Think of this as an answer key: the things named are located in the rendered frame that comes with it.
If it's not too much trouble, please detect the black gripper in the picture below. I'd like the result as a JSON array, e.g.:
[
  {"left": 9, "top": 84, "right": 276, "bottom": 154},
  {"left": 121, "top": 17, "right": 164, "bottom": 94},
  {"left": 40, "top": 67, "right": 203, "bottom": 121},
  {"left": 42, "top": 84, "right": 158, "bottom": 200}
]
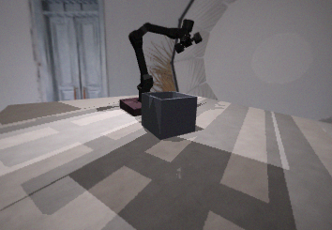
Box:
[{"left": 174, "top": 32, "right": 202, "bottom": 54}]

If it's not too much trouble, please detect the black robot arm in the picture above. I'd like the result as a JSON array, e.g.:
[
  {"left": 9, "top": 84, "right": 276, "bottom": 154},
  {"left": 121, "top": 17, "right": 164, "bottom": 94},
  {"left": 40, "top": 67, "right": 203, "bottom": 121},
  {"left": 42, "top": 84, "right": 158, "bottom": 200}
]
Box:
[{"left": 128, "top": 19, "right": 194, "bottom": 102}]

